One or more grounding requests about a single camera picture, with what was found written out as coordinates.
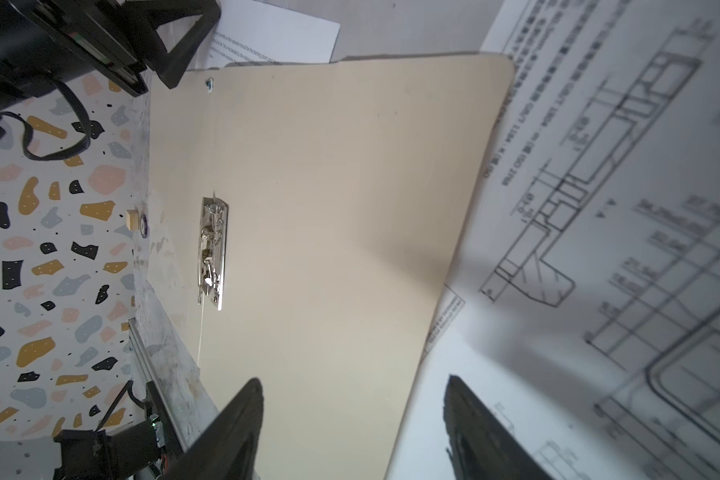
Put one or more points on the silver folder clip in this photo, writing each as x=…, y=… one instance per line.
x=212, y=251

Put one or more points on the beige manila folder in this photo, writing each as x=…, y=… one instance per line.
x=347, y=186

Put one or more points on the small wooden block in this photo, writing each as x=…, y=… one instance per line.
x=132, y=219

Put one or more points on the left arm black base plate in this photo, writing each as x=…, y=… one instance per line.
x=152, y=444

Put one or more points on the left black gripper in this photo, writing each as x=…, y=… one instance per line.
x=42, y=41

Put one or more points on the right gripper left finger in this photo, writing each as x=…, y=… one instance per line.
x=227, y=448

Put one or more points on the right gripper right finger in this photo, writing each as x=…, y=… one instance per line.
x=486, y=438

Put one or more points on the text printed paper sheet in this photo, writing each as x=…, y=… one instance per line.
x=254, y=33

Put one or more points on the technical drawing paper sheet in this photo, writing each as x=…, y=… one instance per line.
x=581, y=320

